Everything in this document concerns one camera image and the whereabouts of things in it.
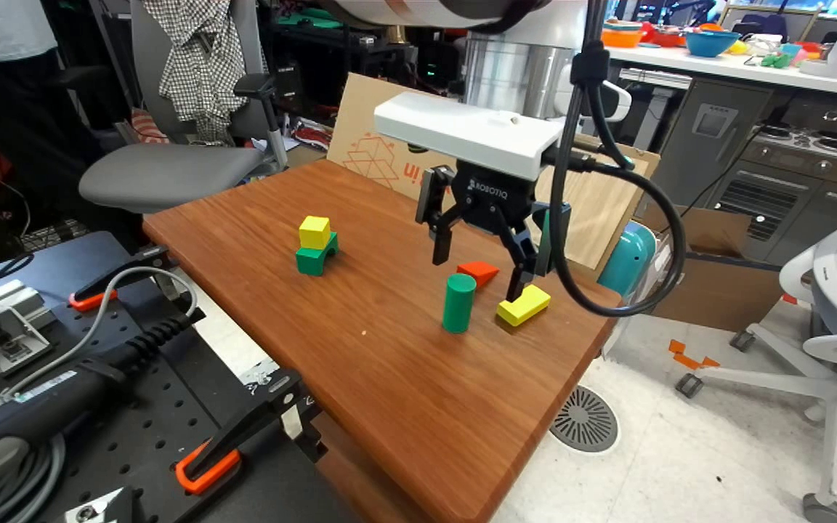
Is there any grey padded office chair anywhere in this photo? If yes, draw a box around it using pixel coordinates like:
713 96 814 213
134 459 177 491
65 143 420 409
77 0 291 216

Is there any round metal floor drain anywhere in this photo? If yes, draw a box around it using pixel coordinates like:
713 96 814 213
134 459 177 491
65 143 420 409
546 383 623 459

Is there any patterned cloth on chair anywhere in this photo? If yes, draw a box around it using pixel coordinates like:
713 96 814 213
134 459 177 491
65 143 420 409
141 0 254 126

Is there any black clamp orange handle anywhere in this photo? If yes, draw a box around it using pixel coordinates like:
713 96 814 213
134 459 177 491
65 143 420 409
173 373 330 501
68 244 170 313

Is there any black cylindrical handle tool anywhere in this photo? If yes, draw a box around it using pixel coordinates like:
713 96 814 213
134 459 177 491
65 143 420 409
0 306 209 467

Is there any small brown cardboard box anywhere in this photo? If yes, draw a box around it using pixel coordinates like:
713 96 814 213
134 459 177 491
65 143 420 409
655 206 808 334

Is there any person in grey shirt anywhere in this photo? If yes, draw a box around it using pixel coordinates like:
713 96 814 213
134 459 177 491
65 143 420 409
0 0 103 273

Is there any yellow cube block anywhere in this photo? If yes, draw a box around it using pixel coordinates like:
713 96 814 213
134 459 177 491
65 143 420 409
298 213 336 252

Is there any black perforated breadboard table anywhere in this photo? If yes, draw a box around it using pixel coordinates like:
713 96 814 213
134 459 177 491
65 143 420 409
0 231 363 523

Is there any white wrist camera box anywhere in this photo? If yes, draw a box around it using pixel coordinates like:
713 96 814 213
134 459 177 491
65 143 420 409
372 90 570 184

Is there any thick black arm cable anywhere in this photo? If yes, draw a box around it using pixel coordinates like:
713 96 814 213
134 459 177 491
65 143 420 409
545 0 690 319

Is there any green cylindrical block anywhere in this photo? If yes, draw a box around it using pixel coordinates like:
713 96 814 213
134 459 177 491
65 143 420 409
440 271 480 338

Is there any yellow rectangular block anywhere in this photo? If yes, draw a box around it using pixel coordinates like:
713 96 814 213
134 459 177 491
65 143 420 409
494 283 557 331

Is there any green bridge block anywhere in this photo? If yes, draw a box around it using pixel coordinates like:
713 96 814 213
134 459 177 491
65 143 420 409
295 231 343 280

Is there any blue bowl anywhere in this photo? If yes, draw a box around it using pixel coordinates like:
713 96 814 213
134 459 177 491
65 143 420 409
680 27 743 62

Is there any orange wedge block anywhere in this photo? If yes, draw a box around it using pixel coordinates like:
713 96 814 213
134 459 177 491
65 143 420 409
455 260 503 292

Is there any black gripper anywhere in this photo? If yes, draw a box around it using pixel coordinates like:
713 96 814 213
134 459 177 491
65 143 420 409
416 162 545 302

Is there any silver metal bin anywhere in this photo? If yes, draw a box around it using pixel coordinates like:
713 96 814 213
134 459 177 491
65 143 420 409
459 32 575 120

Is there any orange bowl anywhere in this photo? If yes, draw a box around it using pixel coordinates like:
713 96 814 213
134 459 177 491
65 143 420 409
599 27 647 52

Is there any grey counter cabinet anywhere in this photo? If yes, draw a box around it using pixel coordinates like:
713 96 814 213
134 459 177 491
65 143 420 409
604 40 837 273

